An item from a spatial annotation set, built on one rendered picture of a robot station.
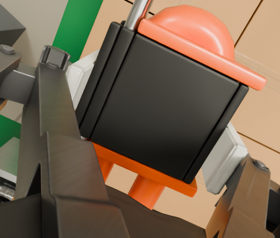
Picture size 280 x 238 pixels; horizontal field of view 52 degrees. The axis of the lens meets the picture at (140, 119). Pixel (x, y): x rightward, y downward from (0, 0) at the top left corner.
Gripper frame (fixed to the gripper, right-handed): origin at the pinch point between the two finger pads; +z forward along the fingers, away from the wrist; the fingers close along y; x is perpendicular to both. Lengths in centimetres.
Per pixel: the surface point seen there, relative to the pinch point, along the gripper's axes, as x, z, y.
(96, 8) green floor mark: -6, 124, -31
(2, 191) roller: -75, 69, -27
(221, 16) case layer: 12, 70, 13
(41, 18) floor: -21, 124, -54
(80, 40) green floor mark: -22, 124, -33
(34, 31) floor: -29, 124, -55
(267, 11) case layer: 18, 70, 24
